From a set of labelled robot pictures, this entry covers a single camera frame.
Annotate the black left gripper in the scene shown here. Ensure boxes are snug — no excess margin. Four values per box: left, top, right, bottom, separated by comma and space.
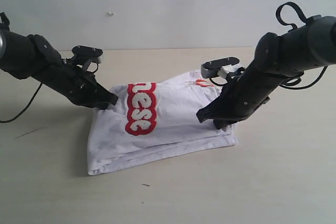
34, 61, 118, 110

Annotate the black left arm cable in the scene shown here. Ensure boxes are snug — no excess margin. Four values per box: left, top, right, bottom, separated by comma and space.
0, 11, 44, 124

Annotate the white t-shirt red print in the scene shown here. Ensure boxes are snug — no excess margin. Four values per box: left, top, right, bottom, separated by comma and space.
87, 70, 237, 176

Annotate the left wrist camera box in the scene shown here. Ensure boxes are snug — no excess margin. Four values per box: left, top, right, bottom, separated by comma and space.
70, 45, 103, 65

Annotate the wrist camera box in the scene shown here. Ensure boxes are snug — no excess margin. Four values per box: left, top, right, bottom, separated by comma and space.
70, 45, 103, 65
200, 57, 244, 79

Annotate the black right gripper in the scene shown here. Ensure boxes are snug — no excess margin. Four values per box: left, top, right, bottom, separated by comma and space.
196, 64, 281, 129

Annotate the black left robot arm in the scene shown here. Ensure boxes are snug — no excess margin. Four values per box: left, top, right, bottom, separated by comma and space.
1, 30, 118, 110

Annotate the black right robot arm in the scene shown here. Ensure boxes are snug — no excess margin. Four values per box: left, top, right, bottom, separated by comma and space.
196, 15, 335, 129

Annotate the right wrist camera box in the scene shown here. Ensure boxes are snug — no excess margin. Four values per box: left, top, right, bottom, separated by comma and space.
200, 57, 244, 79

